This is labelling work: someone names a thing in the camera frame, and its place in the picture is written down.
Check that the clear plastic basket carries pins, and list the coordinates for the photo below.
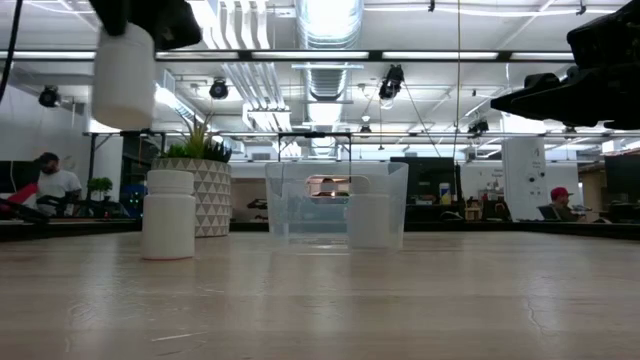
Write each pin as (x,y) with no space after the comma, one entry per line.
(280,200)

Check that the black ceiling spotlight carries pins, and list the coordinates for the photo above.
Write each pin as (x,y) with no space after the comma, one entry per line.
(391,82)
(218,89)
(478,126)
(49,96)

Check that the black aluminium table frame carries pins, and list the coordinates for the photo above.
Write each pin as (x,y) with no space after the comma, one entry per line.
(450,227)

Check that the succulent in white patterned pot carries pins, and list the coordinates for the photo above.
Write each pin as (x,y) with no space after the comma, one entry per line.
(210,200)

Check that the small green potted plant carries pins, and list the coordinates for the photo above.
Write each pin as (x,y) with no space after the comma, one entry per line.
(100,184)

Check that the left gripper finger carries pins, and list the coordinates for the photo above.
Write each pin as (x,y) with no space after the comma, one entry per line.
(111,15)
(172,25)

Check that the white printed banner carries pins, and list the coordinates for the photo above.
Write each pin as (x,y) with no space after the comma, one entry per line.
(525,175)

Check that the white pill bottle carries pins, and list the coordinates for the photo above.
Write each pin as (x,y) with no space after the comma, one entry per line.
(370,225)
(168,220)
(122,85)

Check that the silver ventilation duct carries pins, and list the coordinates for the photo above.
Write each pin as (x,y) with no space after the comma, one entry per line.
(327,80)

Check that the person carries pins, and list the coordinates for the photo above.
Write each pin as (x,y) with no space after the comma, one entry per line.
(328,187)
(57,185)
(560,205)

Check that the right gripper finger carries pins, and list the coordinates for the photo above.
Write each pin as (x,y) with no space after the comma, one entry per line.
(547,82)
(550,105)

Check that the white blue canister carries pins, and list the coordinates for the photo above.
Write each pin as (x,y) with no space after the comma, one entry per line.
(445,194)

